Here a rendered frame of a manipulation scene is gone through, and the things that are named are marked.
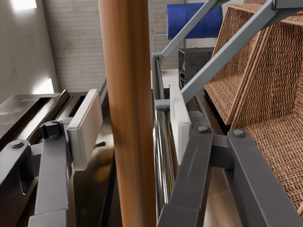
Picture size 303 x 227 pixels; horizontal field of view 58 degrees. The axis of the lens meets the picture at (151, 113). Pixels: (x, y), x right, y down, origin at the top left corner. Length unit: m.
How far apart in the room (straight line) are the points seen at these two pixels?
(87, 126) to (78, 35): 9.30
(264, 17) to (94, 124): 0.44
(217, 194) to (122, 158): 0.73
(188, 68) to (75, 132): 3.45
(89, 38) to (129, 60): 9.24
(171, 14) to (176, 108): 4.48
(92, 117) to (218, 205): 0.72
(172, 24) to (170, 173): 4.30
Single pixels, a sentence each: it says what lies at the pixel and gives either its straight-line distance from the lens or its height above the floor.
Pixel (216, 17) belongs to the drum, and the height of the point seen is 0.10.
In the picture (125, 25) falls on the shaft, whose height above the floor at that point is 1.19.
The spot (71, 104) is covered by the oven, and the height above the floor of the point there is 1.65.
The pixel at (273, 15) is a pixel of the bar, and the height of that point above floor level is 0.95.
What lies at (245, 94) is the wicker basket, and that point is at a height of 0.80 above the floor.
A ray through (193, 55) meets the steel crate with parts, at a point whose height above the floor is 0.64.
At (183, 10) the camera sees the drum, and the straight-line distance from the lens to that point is 4.70.
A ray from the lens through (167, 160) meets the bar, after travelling 0.40.
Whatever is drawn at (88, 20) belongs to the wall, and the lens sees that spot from 9.34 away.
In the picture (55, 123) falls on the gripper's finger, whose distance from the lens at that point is 0.16.
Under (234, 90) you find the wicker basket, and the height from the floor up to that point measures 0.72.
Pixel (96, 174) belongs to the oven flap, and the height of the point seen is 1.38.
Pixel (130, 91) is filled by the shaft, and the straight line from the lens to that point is 0.18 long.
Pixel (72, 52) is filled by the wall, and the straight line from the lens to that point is 9.62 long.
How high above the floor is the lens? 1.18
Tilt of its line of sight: level
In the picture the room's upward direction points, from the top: 93 degrees counter-clockwise
